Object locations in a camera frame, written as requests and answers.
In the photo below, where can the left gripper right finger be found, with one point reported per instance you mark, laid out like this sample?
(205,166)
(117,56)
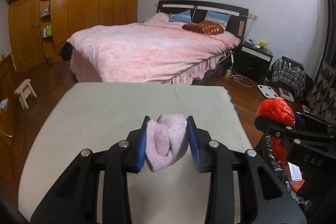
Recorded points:
(199,145)

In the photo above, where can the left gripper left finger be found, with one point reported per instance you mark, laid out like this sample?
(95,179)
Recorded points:
(136,153)

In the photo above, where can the pink knitted sock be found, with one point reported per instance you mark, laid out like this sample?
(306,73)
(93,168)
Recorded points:
(166,141)

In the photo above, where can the small white carton box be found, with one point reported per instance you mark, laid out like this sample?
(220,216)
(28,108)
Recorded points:
(293,172)

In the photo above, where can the red plastic bag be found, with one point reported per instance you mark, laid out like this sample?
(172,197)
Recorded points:
(276,109)

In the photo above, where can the black lined trash bin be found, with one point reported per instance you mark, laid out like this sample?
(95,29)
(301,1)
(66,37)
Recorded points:
(317,195)

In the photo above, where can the orange foam net in bin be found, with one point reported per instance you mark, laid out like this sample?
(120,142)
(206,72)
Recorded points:
(280,155)

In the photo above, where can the dark patterned curtain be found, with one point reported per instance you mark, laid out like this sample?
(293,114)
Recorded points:
(321,98)

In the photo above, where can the white bathroom scale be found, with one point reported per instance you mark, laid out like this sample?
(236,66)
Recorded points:
(267,91)

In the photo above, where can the plaid shirt on chair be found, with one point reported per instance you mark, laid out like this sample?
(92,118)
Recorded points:
(290,73)

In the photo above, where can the dark bedside cabinet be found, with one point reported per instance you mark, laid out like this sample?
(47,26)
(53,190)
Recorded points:
(252,62)

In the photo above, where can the pink duvet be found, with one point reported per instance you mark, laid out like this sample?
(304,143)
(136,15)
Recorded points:
(155,51)

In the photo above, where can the yellow plush toy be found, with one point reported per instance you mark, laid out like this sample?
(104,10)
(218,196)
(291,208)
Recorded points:
(263,45)

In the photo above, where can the brown dotted cushion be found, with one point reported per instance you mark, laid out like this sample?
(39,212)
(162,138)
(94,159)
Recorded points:
(205,27)

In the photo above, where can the right blue pillow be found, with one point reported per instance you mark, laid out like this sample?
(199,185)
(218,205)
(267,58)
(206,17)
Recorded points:
(217,17)

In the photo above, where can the blue pillow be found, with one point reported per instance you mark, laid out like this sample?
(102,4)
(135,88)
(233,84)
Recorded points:
(184,17)
(217,17)

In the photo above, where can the left blue pillow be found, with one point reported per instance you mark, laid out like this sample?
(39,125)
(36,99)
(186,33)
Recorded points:
(184,17)

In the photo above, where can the black garment at bed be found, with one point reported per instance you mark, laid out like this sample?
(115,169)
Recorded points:
(66,52)

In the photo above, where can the wooden side desk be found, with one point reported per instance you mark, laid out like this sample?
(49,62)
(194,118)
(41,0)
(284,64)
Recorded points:
(9,82)

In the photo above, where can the small white wooden stool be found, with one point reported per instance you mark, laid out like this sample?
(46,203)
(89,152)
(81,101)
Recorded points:
(23,91)

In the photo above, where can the wooden wardrobe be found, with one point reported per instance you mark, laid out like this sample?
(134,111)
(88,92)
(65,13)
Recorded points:
(65,3)

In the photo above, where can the bed with dark frame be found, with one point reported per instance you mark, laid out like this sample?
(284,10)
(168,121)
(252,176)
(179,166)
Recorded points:
(236,24)

